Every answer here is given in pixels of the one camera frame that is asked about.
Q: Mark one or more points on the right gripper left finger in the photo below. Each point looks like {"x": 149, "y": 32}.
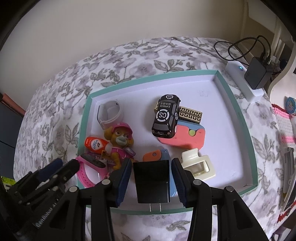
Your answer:
{"x": 68, "y": 218}

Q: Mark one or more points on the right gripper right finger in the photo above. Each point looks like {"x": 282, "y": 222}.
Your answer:
{"x": 235, "y": 219}

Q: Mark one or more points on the cream hair claw clip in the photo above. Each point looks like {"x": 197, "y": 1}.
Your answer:
{"x": 201, "y": 167}

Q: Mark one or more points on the pink smart band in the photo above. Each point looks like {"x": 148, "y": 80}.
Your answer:
{"x": 92, "y": 170}

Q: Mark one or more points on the orange glue bottle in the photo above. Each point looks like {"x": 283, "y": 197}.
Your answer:
{"x": 97, "y": 145}

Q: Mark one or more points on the black power adapter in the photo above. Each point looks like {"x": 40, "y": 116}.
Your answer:
{"x": 152, "y": 183}

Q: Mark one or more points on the pink puppy toy figure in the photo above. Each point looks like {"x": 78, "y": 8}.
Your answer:
{"x": 121, "y": 140}

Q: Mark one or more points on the small orange utility knife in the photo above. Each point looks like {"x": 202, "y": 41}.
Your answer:
{"x": 160, "y": 155}

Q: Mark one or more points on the white smart watch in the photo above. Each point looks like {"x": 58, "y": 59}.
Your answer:
{"x": 109, "y": 114}

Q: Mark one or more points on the black toy car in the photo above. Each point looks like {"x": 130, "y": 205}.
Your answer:
{"x": 165, "y": 130}

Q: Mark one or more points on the green box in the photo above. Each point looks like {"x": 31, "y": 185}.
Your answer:
{"x": 8, "y": 182}

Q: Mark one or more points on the floral white blanket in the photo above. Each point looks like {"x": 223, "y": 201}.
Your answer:
{"x": 50, "y": 127}

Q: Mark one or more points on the dark cabinet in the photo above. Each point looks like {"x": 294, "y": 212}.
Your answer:
{"x": 11, "y": 118}

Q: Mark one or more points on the teal white box tray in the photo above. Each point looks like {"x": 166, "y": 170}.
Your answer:
{"x": 227, "y": 140}

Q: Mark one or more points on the black plugged charger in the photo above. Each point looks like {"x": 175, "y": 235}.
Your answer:
{"x": 258, "y": 73}

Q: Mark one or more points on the white power strip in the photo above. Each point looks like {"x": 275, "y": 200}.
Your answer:
{"x": 237, "y": 71}

